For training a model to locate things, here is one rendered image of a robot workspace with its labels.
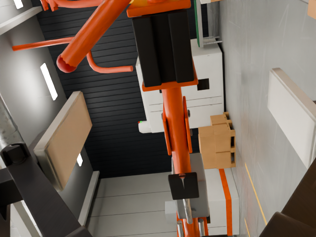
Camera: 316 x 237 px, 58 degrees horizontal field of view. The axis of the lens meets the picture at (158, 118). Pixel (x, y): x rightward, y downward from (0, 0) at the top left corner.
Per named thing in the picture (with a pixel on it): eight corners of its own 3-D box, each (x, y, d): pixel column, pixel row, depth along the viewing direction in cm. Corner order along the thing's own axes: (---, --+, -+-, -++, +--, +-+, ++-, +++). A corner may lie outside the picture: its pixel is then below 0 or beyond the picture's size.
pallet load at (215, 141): (228, 111, 807) (196, 115, 817) (235, 131, 721) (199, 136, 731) (229, 145, 871) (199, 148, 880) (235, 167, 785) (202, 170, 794)
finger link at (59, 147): (63, 193, 16) (50, 193, 16) (92, 125, 22) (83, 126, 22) (45, 148, 14) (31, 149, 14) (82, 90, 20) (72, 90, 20)
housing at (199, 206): (201, 150, 43) (171, 153, 43) (206, 181, 37) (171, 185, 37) (204, 185, 46) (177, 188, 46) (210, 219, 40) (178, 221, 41)
